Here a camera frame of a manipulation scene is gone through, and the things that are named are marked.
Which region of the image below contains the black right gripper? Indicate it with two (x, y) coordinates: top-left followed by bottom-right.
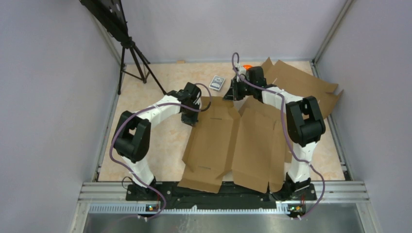
(223, 79), (255, 102)

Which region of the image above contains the brown cardboard box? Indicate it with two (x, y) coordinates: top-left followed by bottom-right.
(178, 97), (292, 193)
(261, 58), (343, 118)

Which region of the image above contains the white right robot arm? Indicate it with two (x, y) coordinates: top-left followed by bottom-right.
(223, 63), (326, 200)

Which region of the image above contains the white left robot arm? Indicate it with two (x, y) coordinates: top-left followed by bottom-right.
(110, 83), (202, 201)

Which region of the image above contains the blue playing card deck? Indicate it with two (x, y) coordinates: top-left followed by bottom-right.
(208, 75), (225, 92)

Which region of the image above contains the orange curved toy piece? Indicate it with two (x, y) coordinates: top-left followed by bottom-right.
(243, 65), (253, 70)

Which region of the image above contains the black tripod stand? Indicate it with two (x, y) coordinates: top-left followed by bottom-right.
(117, 37), (166, 95)

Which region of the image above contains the black perforated board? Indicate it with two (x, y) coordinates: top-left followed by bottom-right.
(80, 0), (129, 43)

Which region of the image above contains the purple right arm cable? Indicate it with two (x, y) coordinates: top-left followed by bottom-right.
(231, 52), (326, 221)

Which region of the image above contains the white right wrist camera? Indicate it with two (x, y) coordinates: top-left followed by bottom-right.
(234, 62), (246, 82)

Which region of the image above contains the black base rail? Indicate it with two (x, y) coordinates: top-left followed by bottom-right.
(125, 181), (318, 211)

